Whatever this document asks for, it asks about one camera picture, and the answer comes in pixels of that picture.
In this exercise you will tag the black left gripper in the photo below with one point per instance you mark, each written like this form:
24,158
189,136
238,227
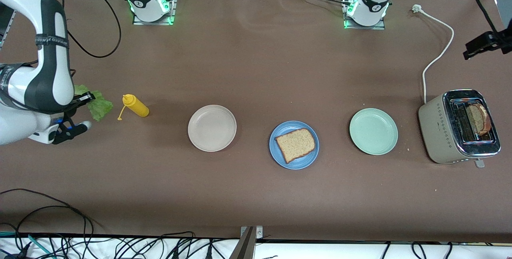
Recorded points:
494,39

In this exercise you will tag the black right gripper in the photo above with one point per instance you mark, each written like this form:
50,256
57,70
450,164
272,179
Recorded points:
74,104

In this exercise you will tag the green lettuce leaf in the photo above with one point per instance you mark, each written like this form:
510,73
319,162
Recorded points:
102,107

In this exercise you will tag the brown bread slice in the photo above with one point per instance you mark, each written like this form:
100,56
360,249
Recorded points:
295,145
480,117

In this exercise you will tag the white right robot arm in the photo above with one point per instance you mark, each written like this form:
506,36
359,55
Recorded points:
24,91

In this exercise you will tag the beige round plate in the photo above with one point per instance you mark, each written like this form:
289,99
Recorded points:
212,128

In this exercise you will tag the green round plate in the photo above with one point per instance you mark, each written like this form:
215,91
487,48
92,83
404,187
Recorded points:
373,131

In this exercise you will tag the blue round plate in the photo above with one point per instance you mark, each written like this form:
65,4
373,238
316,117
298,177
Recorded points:
280,157

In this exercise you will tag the yellow squeeze sauce bottle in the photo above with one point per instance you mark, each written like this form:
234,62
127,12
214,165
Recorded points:
138,107

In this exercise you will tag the beige and chrome toaster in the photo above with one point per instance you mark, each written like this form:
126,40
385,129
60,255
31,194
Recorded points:
436,131

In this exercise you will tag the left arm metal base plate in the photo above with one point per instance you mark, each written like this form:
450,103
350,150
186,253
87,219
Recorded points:
380,27

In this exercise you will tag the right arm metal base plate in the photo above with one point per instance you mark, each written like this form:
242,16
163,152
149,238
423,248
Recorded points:
174,9

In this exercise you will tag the metal table edge bracket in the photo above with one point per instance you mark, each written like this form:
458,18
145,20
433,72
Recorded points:
248,245

